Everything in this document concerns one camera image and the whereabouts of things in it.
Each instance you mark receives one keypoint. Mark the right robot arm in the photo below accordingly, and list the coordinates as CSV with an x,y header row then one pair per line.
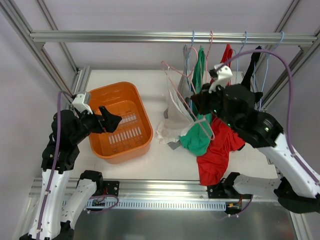
x,y
299,188

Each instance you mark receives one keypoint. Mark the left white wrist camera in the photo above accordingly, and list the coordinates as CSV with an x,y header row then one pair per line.
x,y
81,102

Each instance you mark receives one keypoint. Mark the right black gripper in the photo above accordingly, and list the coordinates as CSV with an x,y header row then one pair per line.
x,y
204,97

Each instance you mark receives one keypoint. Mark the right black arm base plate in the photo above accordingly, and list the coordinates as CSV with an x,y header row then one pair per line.
x,y
224,191

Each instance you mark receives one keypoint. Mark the orange plastic basket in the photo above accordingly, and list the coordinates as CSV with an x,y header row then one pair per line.
x,y
134,133

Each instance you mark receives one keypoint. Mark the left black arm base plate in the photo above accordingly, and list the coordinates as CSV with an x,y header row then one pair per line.
x,y
111,187

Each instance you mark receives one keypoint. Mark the pink wire hanger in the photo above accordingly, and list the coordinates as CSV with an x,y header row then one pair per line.
x,y
193,61

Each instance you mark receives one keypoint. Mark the white tank top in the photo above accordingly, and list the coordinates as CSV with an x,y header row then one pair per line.
x,y
177,117

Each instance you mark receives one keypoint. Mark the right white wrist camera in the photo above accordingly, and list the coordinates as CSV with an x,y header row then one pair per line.
x,y
224,75

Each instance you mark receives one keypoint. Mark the green shirt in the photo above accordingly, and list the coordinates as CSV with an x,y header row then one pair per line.
x,y
200,134

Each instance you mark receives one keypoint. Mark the grey shirt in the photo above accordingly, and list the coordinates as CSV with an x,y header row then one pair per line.
x,y
183,88

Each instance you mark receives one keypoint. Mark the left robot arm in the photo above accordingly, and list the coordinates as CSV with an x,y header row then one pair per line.
x,y
52,220

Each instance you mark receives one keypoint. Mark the blue hanger under black shirt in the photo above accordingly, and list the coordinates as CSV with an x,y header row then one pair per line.
x,y
258,106

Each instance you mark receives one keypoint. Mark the white slotted cable duct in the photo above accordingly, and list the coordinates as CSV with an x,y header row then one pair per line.
x,y
202,205

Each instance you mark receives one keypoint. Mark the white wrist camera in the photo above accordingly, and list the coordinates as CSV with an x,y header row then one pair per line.
x,y
224,75
81,102

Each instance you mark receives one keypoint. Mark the blue hanger under red shirt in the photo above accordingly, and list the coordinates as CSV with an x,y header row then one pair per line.
x,y
236,53

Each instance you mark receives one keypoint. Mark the aluminium front frame rail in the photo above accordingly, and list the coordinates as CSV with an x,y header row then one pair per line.
x,y
154,189

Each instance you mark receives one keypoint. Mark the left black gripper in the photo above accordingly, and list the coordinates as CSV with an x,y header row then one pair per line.
x,y
102,120

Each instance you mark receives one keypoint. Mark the aluminium hanging rail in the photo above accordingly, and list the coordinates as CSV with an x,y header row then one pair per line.
x,y
200,37

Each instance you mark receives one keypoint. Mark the red shirt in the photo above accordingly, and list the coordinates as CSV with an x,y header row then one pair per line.
x,y
214,163

